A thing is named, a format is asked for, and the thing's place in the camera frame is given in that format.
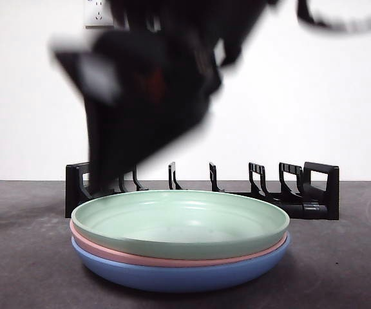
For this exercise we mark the blue plastic plate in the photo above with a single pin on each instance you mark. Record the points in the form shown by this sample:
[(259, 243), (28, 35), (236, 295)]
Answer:
[(185, 278)]

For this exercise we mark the green plastic plate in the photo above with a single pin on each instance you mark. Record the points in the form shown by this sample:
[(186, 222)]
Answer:
[(179, 219)]

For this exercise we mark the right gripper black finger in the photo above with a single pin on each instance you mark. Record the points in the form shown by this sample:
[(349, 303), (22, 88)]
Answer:
[(130, 141)]

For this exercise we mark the pink plastic plate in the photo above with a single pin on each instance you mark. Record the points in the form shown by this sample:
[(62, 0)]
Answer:
[(172, 260)]

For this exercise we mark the white wall socket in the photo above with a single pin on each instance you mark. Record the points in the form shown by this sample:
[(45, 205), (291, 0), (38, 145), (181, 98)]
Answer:
[(95, 17)]

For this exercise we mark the black plastic dish rack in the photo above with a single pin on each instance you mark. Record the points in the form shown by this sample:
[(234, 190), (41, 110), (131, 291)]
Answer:
[(317, 207)]

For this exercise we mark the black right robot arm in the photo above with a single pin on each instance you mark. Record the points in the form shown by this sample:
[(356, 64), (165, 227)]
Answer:
[(179, 35)]

